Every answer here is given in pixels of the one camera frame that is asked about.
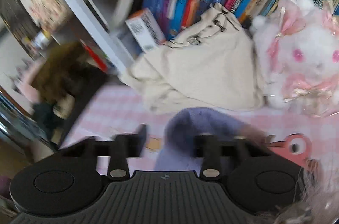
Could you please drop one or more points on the white small box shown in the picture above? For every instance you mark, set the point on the white small box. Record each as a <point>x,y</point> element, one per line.
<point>145,30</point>

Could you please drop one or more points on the purple and mauve sweater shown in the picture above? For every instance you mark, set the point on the purple and mauve sweater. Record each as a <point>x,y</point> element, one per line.
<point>177,151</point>

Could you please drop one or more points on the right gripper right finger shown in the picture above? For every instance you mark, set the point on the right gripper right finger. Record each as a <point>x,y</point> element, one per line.
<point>220,157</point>

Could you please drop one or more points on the cream canvas bag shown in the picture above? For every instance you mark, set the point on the cream canvas bag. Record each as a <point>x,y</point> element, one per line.
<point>209,64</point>

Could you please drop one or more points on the pink white plush bunny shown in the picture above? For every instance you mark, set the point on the pink white plush bunny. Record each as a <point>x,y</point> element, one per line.
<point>297,53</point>

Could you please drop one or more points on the pink checkered table mat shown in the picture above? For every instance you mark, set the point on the pink checkered table mat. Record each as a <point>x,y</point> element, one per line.
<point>119,109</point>

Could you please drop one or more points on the white metal bookshelf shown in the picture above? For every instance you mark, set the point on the white metal bookshelf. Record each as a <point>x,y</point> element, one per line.
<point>84,12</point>

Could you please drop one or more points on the brown garment pile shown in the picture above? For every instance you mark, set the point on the brown garment pile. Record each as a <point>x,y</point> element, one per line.
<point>67,72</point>

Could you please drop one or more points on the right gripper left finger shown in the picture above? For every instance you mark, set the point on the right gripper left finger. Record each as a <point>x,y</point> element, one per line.
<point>118,150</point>

